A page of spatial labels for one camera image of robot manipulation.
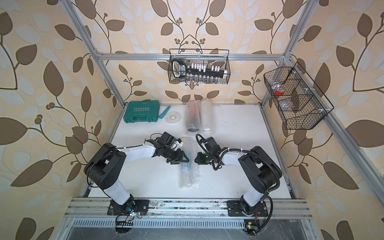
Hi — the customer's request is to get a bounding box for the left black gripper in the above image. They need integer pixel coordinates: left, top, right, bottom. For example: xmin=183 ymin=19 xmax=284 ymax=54
xmin=162 ymin=146 xmax=190 ymax=164

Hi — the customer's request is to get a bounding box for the red item in basket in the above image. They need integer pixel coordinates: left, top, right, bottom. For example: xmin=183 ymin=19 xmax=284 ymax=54
xmin=271 ymin=84 xmax=285 ymax=96

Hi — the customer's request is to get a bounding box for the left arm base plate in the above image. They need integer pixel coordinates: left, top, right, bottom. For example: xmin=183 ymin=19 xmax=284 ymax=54
xmin=107 ymin=200 xmax=150 ymax=216

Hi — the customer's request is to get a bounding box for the silver compact disc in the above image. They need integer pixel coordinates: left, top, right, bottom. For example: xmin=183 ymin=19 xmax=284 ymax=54
xmin=165 ymin=111 xmax=182 ymax=125

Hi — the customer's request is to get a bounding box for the back black wire basket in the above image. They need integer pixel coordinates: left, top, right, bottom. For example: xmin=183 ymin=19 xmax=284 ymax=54
xmin=168 ymin=48 xmax=231 ymax=85

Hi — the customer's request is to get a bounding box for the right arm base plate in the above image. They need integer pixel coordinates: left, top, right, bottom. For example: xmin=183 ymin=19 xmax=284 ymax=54
xmin=226 ymin=200 xmax=269 ymax=217

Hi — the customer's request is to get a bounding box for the green plastic tool case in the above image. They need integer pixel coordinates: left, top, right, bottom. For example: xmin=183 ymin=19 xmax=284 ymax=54
xmin=123 ymin=101 xmax=160 ymax=123

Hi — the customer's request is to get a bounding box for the clear bubble wrap sheet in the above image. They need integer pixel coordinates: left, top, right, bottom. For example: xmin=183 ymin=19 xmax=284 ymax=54
xmin=179 ymin=137 xmax=201 ymax=189

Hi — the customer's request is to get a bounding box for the right black wire basket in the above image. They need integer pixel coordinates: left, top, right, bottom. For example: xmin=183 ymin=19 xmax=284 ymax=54
xmin=264 ymin=62 xmax=334 ymax=130

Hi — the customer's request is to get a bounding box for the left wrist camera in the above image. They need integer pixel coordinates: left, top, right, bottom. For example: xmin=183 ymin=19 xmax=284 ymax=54
xmin=161 ymin=132 xmax=184 ymax=150

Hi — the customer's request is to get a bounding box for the bubble wrapped dark cylinder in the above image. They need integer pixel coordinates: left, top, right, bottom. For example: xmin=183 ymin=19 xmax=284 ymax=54
xmin=185 ymin=101 xmax=201 ymax=133

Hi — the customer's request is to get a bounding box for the bubble wrapped clear cylinder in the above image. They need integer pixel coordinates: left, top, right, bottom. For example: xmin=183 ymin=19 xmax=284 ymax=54
xmin=201 ymin=99 xmax=213 ymax=131

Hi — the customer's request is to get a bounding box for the black wire basket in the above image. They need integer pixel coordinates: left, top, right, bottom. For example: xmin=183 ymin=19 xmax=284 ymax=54
xmin=264 ymin=62 xmax=334 ymax=130
xmin=168 ymin=48 xmax=231 ymax=85

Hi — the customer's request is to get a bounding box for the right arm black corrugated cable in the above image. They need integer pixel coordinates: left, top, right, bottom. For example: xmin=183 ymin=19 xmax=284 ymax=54
xmin=195 ymin=133 xmax=281 ymax=235

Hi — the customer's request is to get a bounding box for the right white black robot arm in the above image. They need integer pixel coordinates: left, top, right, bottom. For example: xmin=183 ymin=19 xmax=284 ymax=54
xmin=195 ymin=134 xmax=283 ymax=216

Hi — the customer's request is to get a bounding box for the black socket bit holder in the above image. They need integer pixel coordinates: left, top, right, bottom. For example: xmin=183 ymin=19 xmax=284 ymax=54
xmin=171 ymin=59 xmax=230 ymax=78

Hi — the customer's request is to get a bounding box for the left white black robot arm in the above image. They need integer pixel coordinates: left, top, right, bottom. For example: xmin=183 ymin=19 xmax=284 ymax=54
xmin=84 ymin=132 xmax=190 ymax=208

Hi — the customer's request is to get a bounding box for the aluminium front rail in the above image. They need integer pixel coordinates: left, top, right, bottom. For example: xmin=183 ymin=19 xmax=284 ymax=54
xmin=64 ymin=198 xmax=313 ymax=230

